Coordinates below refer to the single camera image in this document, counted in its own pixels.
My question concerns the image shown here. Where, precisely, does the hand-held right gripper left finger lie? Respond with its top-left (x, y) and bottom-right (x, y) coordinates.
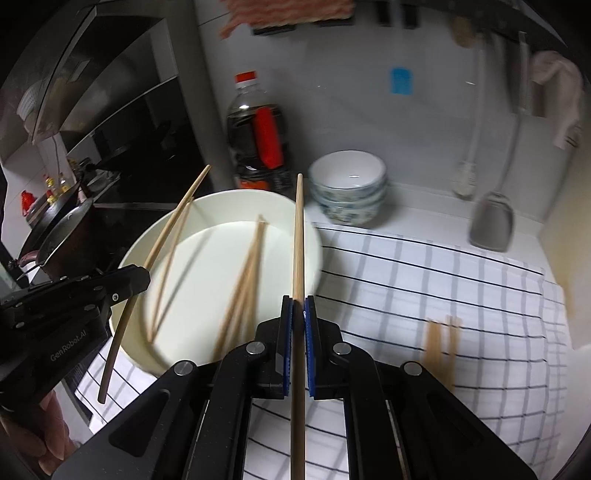
top-left (51, 294), bottom-right (295, 480)

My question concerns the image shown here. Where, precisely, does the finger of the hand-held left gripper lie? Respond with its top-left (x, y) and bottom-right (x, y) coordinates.
top-left (69, 264), bottom-right (151, 315)

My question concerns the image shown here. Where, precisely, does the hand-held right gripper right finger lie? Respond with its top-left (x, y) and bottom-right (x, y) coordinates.
top-left (304, 294), bottom-right (537, 480)

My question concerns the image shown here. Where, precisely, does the long wooden chopstick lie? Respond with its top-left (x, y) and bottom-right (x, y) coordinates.
top-left (148, 198), bottom-right (194, 344)
top-left (226, 222), bottom-right (269, 356)
top-left (450, 316), bottom-right (463, 361)
top-left (288, 174), bottom-right (306, 480)
top-left (215, 215), bottom-right (266, 361)
top-left (427, 318), bottom-right (455, 393)
top-left (443, 316), bottom-right (458, 370)
top-left (98, 164), bottom-right (212, 404)

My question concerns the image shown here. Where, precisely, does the large cream bowl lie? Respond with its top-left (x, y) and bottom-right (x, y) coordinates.
top-left (108, 190), bottom-right (324, 376)

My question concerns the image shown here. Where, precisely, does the person's left hand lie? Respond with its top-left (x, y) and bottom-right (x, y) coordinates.
top-left (0, 387), bottom-right (80, 477)

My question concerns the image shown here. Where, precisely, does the dark cooking pot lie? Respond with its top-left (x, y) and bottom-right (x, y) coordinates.
top-left (18, 198), bottom-right (95, 282)

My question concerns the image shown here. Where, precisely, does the yellow oil bottle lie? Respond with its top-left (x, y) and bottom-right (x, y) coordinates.
top-left (44, 174), bottom-right (70, 201)

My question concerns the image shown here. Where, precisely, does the floral porcelain bowl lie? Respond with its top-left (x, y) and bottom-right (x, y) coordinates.
top-left (308, 151), bottom-right (386, 199)
top-left (310, 185), bottom-right (389, 210)
top-left (318, 198), bottom-right (386, 227)

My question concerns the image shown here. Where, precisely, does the white black-checked cloth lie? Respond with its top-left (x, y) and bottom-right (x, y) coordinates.
top-left (76, 222), bottom-right (570, 480)

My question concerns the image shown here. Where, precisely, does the dark sauce bottle red cap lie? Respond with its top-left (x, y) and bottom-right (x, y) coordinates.
top-left (226, 71), bottom-right (296, 192)

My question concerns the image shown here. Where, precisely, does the black range hood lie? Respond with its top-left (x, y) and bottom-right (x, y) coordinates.
top-left (0, 0), bottom-right (232, 204)

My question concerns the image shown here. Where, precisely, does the metal spatula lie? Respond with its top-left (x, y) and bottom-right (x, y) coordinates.
top-left (468, 32), bottom-right (532, 252)

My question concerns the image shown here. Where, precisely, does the white bottle brush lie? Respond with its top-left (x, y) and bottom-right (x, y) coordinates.
top-left (452, 37), bottom-right (490, 200)

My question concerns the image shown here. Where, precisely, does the white cutting board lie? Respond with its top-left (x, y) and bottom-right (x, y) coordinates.
top-left (538, 203), bottom-right (583, 324)

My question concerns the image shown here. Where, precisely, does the red striped cloth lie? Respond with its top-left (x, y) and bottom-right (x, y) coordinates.
top-left (219, 0), bottom-right (356, 40)

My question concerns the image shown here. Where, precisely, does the pink hanging cloth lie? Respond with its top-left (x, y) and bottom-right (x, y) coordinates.
top-left (531, 51), bottom-right (585, 148)

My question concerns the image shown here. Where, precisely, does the blue wall hook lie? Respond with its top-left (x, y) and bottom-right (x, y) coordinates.
top-left (390, 68), bottom-right (414, 96)

